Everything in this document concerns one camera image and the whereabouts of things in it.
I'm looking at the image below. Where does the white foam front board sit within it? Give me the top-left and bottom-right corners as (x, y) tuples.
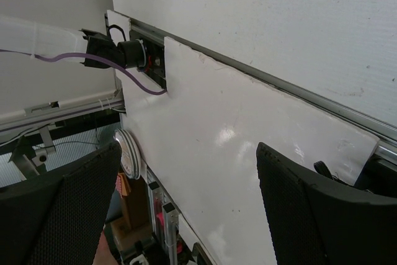
(105, 9), (381, 265)

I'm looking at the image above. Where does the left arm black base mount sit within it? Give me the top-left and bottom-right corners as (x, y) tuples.
(129, 27), (167, 89)

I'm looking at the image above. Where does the cardboard box under table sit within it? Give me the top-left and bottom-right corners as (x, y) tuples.
(110, 178), (153, 253)

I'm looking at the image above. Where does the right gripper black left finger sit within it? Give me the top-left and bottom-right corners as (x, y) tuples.
(1, 141), (122, 264)

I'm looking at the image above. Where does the aluminium front rail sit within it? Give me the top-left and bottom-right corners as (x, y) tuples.
(128, 18), (397, 162)

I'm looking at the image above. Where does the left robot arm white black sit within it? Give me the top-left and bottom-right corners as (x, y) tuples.
(1, 15), (148, 69)

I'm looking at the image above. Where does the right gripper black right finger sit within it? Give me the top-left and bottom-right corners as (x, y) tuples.
(256, 142), (396, 264)

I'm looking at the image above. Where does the white tape roll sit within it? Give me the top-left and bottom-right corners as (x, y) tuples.
(114, 129), (141, 180)

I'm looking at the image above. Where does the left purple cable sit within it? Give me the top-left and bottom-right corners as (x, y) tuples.
(0, 49), (169, 96)

